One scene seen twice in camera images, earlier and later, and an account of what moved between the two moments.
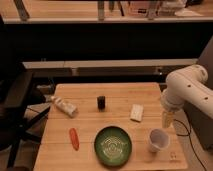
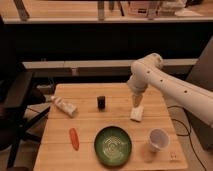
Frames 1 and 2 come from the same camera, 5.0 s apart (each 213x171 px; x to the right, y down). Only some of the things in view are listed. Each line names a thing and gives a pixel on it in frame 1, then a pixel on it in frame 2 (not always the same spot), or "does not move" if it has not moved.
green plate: x=112 y=146 does not move
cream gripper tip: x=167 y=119 to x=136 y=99
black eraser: x=101 y=101 does not move
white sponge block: x=137 y=112 does not move
